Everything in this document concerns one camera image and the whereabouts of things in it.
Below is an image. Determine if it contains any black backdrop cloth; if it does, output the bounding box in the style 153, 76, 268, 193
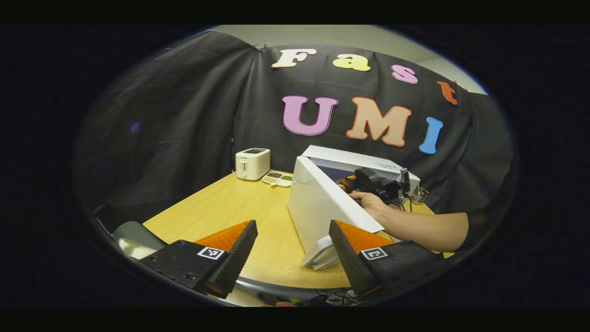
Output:
76, 30, 514, 240

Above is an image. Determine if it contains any small white kitchen scale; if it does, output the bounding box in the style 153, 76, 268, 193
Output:
261, 171, 294, 188

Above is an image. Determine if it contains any white microwave oven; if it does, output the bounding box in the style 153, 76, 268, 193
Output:
287, 145, 421, 271

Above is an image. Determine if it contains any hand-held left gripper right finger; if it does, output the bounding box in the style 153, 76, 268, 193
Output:
328, 219, 446, 296

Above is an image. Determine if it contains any white toaster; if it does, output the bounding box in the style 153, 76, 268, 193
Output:
235, 148, 271, 181

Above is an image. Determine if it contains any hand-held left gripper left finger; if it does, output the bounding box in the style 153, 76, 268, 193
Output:
138, 219, 259, 299

